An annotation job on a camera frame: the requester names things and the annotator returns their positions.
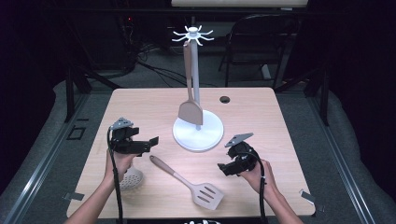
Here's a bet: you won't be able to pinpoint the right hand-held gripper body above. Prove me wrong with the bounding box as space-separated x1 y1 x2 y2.
224 133 260 174

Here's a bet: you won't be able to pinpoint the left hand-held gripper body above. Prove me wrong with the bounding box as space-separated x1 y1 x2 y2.
108 117 151 155

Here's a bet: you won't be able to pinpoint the beige slotted spatula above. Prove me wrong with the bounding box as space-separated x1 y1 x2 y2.
148 154 224 211

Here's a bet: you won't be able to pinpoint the white utensil rack stand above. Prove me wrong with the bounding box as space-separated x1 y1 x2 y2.
171 25 224 153

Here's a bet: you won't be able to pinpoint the beige solid spatula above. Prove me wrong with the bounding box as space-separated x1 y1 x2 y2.
177 40 205 126

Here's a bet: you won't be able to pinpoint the person's right hand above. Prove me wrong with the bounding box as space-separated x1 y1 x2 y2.
239 159 277 196

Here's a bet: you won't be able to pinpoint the person's left hand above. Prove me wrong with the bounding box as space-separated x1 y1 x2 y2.
104 148 138 185

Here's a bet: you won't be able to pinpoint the beige perforated skimmer spoon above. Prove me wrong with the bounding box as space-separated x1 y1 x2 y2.
119 167 145 191

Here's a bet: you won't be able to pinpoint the grey tape piece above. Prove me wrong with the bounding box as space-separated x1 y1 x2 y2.
62 191 86 202
299 189 317 205

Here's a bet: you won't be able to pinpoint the black metal stand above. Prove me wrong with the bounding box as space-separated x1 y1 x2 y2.
64 65 123 123
274 61 331 127

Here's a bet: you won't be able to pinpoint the black folding chair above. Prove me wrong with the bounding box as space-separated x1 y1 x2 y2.
218 13 301 91

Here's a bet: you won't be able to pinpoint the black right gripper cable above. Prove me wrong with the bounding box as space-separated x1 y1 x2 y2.
244 150 269 224

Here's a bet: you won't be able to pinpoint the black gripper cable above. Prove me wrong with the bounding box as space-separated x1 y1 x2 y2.
106 125 124 224
244 150 269 224

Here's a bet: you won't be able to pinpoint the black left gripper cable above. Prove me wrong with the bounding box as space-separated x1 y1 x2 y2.
106 125 124 224

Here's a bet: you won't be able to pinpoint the black floor cables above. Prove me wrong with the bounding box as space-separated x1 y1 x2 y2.
135 43 194 89

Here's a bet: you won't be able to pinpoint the grey metal floor rail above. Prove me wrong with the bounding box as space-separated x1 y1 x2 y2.
306 95 378 224
2 92 92 224

